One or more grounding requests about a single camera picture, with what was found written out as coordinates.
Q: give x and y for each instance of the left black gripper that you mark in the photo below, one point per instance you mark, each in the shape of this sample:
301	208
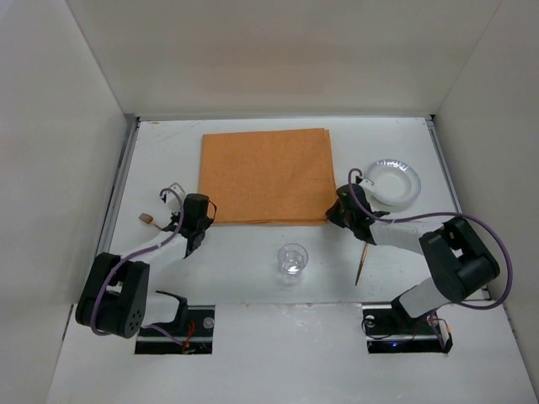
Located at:
194	239

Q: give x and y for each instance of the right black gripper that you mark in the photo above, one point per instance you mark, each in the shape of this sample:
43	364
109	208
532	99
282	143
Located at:
338	212

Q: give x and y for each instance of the copper fork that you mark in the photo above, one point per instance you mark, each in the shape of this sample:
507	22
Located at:
149	220

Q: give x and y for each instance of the copper spoon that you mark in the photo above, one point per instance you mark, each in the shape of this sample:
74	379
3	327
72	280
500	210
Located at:
361	263

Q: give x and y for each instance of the white round plate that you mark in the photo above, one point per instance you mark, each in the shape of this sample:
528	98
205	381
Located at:
395	183

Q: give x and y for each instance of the clear drinking glass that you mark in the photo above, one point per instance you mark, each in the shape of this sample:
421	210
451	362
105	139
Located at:
292	260

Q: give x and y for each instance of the orange cloth placemat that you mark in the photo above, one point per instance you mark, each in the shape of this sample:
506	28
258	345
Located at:
269	177

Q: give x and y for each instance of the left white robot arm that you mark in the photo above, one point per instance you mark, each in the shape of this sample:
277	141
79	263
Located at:
114	297

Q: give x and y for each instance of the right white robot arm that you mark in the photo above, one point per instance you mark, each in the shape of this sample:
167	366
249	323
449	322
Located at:
458	260

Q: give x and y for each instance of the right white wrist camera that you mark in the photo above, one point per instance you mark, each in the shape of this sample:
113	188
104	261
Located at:
366	184

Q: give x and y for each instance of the left aluminium table rail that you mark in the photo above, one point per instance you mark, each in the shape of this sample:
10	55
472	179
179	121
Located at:
117	186

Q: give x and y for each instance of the aluminium table rail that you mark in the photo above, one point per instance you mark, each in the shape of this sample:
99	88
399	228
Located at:
430	122
117	186

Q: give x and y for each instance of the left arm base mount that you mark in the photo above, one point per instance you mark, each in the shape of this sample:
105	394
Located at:
190	332

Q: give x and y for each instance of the right aluminium table rail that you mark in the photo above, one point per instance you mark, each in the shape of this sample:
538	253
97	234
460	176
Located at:
430	122

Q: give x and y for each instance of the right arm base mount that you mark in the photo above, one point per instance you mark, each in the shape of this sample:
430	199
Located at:
389	330

